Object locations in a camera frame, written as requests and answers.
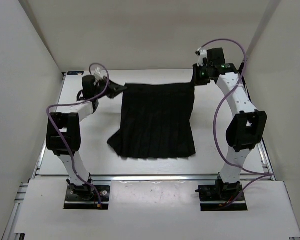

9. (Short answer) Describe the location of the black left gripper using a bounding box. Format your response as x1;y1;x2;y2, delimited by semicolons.
93;76;127;100

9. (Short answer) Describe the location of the black pleated skirt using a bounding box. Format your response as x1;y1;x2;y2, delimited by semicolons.
107;81;196;159

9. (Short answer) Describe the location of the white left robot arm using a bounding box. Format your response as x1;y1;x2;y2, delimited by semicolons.
46;75;128;204

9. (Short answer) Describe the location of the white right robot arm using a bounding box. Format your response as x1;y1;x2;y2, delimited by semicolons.
192;63;267;202

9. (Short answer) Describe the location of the blue left corner label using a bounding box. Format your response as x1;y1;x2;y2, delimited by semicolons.
67;71;84;76

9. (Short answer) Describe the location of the white front cover board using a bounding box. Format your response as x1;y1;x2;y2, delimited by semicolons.
15;180;300;240

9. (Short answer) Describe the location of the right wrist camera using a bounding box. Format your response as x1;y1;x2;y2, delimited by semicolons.
207;47;226;66

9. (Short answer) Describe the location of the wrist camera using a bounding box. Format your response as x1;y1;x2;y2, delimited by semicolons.
207;47;226;66
82;75;97;100

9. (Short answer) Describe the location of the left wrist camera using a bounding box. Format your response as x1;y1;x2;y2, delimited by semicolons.
82;75;97;100

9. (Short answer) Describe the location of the aluminium table edge rail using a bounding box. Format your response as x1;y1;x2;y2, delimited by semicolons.
30;174;261;182

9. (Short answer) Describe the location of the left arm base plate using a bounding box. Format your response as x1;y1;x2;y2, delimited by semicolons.
63;180;111;210

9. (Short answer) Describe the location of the right aluminium side rail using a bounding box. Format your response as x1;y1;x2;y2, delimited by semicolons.
239;69;277;181

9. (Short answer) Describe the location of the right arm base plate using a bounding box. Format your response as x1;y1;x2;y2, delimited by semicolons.
195;184;248;212

